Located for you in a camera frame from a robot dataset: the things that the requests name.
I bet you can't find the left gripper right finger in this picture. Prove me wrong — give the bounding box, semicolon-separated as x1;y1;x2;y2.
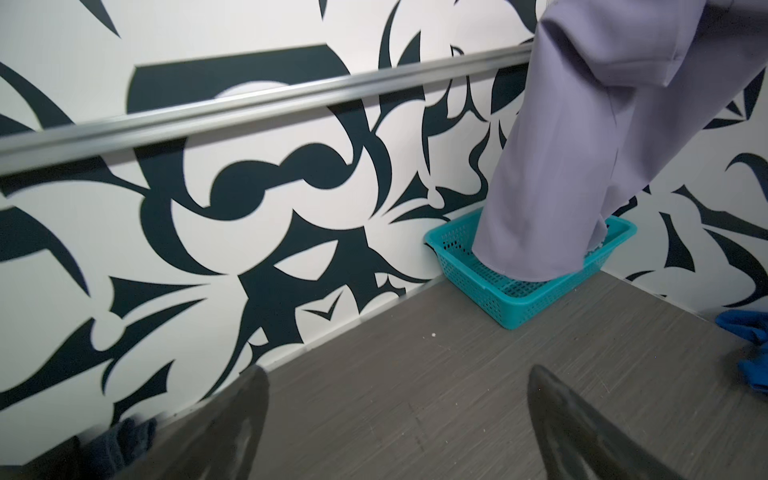
527;365;681;479

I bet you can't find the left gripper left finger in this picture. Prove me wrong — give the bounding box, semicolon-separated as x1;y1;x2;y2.
117;365;270;479

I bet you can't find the black garment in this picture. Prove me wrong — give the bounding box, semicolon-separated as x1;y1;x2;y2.
1;437;82;480

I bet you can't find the dark blue denim skirt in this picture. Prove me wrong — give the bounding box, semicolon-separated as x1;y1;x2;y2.
81;418;157;479

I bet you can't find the teal plastic basket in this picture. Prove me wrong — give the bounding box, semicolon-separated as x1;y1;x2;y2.
425;211;637;330

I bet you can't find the lavender garment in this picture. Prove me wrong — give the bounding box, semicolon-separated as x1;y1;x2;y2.
473;1;767;282

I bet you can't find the bright blue cloth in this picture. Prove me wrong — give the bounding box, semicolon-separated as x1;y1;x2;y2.
715;310;767;395

